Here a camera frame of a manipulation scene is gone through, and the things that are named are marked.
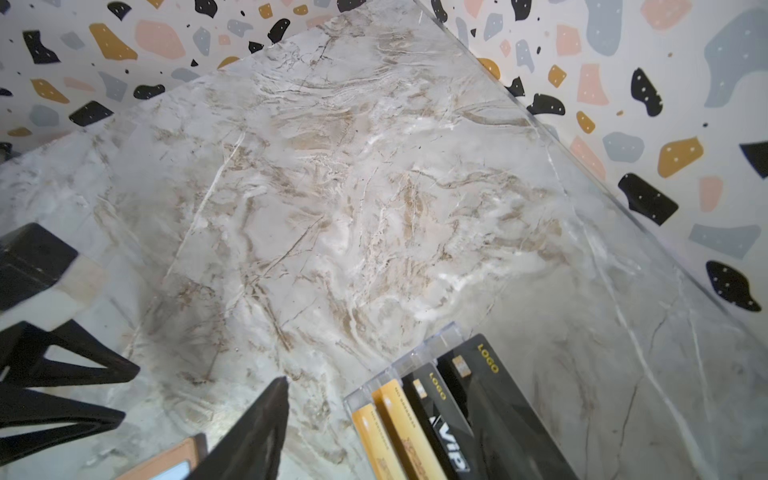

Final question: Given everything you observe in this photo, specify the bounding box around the clear acrylic card stand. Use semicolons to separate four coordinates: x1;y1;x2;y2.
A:
344;324;487;479

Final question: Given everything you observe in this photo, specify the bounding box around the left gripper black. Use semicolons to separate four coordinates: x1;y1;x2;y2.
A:
1;223;140;465

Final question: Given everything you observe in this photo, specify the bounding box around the gold card front right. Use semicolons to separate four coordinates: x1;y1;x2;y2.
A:
352;403;408;480

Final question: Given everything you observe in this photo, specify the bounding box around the black vip card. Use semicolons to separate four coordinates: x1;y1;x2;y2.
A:
402;363;488;479
437;334;577;479

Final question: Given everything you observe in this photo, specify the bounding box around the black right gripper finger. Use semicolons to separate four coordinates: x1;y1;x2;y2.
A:
188;376;289;480

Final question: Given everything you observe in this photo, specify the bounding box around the black VIP card rear right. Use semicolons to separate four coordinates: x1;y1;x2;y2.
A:
437;334;577;479

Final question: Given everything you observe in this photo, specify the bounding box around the gold card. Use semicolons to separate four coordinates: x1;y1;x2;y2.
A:
373;379;447;480
352;403;408;480

